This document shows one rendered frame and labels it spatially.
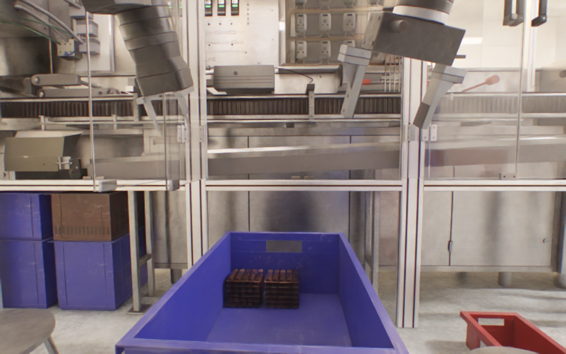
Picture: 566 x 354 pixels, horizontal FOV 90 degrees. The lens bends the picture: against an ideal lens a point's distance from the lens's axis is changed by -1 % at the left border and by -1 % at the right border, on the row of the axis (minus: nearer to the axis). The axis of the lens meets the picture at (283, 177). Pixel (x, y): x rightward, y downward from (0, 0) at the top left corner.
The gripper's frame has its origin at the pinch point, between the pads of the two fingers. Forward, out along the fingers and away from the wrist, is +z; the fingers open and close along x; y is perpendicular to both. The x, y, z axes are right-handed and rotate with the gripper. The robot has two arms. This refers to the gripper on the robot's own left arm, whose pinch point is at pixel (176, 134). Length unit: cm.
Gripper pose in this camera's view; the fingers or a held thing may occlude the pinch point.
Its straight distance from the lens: 49.7
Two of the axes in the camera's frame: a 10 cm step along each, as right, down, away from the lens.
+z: 1.7, 8.8, 4.5
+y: 1.0, -4.7, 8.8
